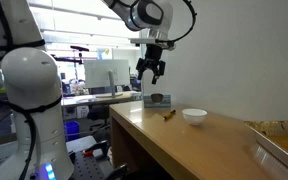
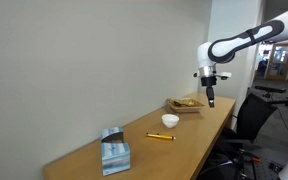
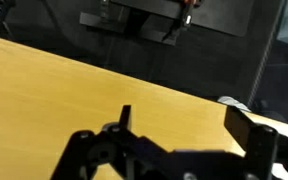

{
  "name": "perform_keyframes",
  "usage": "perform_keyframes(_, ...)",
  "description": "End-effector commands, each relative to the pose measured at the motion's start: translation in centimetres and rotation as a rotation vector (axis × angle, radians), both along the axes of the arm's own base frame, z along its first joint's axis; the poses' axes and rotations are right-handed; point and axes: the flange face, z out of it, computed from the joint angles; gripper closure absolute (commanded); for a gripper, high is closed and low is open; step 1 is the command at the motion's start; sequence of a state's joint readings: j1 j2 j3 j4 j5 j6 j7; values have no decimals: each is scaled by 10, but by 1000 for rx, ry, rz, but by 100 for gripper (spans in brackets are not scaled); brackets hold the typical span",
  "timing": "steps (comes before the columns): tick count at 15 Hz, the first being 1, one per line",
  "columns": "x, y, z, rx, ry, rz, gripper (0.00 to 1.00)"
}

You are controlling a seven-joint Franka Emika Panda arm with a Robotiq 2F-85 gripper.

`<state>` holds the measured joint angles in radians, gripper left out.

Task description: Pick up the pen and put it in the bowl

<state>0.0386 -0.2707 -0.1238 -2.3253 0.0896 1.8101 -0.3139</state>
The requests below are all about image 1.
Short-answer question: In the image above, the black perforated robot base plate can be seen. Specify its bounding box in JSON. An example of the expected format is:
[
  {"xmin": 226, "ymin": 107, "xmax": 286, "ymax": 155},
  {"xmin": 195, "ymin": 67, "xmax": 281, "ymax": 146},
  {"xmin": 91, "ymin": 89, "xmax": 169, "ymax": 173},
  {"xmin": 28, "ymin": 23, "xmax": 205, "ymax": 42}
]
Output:
[{"xmin": 69, "ymin": 150, "xmax": 112, "ymax": 180}]

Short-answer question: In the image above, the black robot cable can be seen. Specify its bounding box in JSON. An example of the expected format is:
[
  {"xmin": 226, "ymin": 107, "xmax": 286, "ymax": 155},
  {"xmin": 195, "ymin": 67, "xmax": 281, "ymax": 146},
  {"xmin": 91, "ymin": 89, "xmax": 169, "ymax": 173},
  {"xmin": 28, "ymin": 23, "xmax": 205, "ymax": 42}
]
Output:
[{"xmin": 157, "ymin": 0, "xmax": 198, "ymax": 44}]

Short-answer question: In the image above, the background desk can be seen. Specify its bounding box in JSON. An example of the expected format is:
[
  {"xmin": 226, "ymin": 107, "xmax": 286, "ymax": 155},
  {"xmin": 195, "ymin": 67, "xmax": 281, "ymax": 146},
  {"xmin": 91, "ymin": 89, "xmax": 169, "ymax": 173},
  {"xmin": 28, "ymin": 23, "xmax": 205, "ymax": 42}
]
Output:
[{"xmin": 61, "ymin": 91, "xmax": 141, "ymax": 107}]

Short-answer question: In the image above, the blue bin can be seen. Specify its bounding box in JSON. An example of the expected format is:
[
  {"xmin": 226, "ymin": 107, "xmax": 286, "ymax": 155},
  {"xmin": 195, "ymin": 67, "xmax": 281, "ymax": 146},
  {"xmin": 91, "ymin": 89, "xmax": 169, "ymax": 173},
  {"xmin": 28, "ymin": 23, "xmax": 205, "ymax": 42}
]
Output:
[{"xmin": 64, "ymin": 121, "xmax": 80, "ymax": 141}]

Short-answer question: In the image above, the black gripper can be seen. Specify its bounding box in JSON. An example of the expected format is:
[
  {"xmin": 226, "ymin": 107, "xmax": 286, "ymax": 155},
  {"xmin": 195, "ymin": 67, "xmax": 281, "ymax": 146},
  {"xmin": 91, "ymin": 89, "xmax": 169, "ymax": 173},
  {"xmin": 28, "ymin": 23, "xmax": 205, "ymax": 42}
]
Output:
[{"xmin": 136, "ymin": 45, "xmax": 166, "ymax": 85}]

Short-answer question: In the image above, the white computer monitor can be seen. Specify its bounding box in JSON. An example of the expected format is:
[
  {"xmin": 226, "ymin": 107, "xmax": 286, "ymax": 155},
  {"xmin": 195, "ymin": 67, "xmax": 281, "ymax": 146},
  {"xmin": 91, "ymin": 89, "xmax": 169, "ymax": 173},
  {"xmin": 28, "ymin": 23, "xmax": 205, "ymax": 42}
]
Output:
[{"xmin": 84, "ymin": 60, "xmax": 130, "ymax": 98}]

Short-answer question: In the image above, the white ceramic bowl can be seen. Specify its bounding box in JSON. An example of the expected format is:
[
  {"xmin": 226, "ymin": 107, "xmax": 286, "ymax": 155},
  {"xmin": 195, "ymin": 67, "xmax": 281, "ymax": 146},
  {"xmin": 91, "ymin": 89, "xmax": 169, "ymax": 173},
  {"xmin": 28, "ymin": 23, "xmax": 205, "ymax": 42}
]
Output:
[{"xmin": 182, "ymin": 108, "xmax": 207, "ymax": 125}]

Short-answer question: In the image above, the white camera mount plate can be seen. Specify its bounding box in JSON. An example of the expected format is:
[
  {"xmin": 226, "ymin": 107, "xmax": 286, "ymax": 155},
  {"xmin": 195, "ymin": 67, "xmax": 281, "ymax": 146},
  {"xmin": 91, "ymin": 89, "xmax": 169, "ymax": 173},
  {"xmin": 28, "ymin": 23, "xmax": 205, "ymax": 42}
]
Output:
[{"xmin": 129, "ymin": 37, "xmax": 176, "ymax": 51}]

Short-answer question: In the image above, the blue tissue box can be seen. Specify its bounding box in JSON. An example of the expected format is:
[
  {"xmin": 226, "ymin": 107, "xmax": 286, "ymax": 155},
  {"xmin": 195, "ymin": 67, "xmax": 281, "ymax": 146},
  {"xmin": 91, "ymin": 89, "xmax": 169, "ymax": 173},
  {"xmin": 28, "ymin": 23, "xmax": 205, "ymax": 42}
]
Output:
[{"xmin": 143, "ymin": 93, "xmax": 171, "ymax": 108}]

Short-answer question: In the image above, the yellow pen with black cap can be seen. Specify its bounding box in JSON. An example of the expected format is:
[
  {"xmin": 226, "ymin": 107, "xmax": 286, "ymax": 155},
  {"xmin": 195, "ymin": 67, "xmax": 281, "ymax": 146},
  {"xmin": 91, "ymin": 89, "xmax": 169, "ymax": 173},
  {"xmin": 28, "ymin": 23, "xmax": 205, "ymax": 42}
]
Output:
[{"xmin": 163, "ymin": 110, "xmax": 176, "ymax": 120}]

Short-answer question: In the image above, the foil-lined metal tray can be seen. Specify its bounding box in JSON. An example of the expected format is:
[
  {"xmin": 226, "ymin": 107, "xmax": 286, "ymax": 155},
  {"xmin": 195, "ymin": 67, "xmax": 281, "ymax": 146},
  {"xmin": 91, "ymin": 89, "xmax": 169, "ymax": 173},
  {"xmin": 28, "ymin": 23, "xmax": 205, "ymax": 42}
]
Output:
[{"xmin": 244, "ymin": 121, "xmax": 288, "ymax": 167}]

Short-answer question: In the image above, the black office chair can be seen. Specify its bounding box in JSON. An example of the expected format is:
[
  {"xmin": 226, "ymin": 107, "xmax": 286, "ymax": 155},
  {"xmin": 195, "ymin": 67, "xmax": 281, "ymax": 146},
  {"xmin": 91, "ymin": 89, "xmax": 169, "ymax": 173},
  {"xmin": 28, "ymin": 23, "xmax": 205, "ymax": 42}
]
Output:
[{"xmin": 87, "ymin": 105, "xmax": 109, "ymax": 131}]

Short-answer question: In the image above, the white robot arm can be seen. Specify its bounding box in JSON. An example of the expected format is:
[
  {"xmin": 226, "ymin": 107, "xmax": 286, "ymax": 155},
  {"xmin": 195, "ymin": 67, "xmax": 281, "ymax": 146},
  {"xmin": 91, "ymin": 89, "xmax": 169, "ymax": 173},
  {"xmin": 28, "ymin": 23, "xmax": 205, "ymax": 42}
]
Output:
[{"xmin": 0, "ymin": 0, "xmax": 74, "ymax": 180}]

